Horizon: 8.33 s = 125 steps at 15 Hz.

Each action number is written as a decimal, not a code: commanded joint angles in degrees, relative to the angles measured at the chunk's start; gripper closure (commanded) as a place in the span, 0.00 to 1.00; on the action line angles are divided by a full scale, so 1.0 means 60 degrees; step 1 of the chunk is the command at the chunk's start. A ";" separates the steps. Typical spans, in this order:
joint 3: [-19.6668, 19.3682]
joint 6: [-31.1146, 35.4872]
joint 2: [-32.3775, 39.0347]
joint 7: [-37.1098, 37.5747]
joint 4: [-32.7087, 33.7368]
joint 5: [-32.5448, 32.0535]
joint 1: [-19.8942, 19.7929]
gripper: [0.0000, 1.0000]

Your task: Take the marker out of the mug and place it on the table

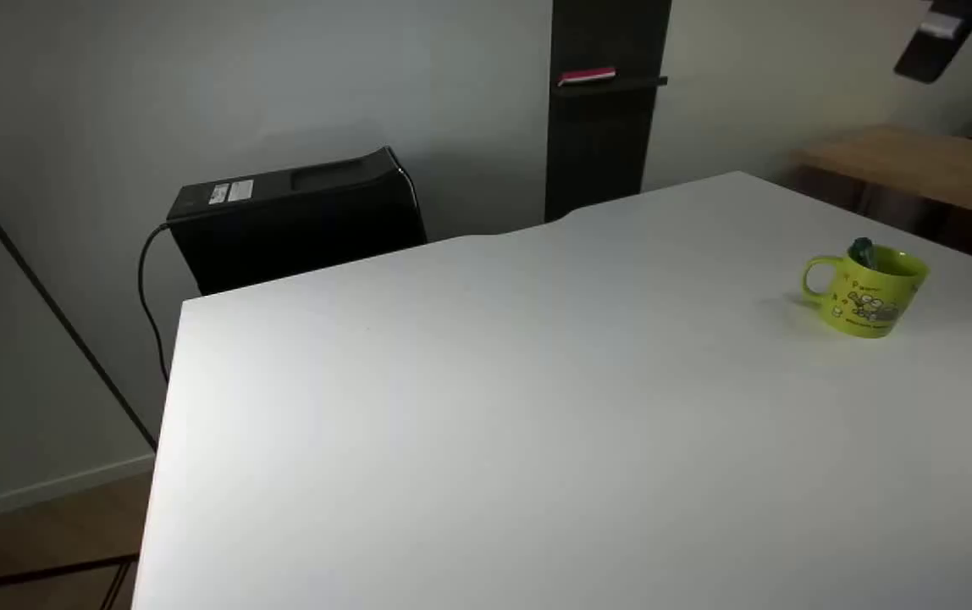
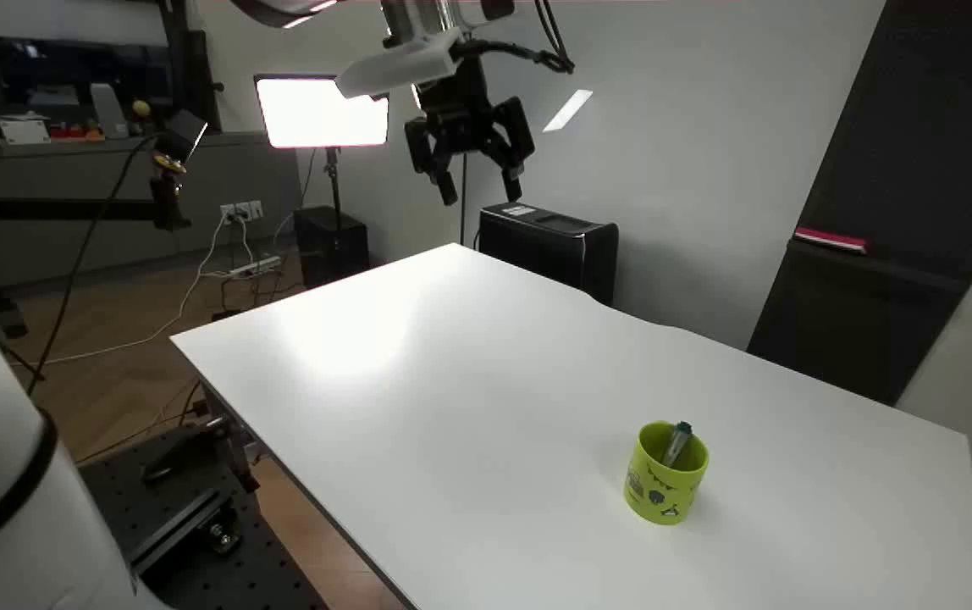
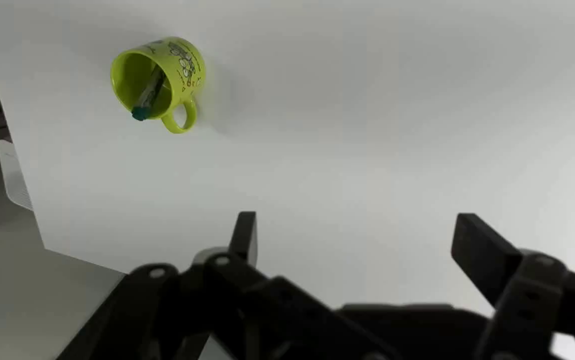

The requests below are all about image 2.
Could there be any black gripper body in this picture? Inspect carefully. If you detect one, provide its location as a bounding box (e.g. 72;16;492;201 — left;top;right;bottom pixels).
413;58;503;155

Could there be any green marker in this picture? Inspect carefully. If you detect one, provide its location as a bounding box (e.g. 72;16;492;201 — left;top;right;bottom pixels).
661;420;696;468

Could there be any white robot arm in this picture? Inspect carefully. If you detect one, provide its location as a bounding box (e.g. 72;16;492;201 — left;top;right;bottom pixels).
255;0;537;203

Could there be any yellow-green mug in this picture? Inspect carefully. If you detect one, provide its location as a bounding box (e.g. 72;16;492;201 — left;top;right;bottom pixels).
623;420;707;526

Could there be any black computer tower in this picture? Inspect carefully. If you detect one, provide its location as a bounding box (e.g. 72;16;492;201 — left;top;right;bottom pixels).
477;203;621;303

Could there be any black box under light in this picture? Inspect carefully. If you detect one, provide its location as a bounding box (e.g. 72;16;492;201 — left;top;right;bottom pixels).
294;206;371;283

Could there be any bright studio light panel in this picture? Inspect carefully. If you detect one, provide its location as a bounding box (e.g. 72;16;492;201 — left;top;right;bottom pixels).
255;75;389;150

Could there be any white power strip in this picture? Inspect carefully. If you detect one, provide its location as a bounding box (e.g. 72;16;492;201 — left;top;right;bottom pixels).
220;254;280;282

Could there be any pink item on cabinet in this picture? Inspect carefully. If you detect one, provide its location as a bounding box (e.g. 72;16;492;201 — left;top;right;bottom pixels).
793;225;868;254

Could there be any grey sideboard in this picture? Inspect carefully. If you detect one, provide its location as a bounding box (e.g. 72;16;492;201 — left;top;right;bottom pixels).
0;130;302;283

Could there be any dark tall cabinet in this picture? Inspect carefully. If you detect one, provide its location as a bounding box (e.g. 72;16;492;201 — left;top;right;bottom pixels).
748;0;972;403

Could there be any camera on stand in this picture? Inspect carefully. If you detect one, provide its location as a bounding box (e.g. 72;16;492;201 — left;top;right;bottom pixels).
134;97;212;230

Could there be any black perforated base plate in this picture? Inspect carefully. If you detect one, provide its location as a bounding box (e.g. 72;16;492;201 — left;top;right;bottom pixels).
83;426;325;610

